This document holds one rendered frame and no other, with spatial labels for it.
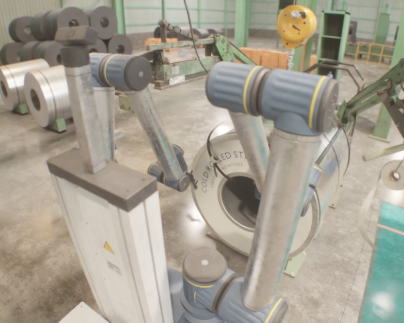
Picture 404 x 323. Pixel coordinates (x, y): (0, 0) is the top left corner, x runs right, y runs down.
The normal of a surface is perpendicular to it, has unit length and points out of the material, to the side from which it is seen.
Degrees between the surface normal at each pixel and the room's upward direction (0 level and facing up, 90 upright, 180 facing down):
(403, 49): 90
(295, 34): 90
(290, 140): 84
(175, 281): 0
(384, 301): 0
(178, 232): 0
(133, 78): 91
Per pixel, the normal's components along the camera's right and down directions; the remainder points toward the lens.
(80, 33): -0.46, -0.06
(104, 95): 0.60, 0.34
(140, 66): 0.80, 0.29
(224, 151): -0.60, 0.38
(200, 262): 0.00, -0.88
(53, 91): 0.76, -0.01
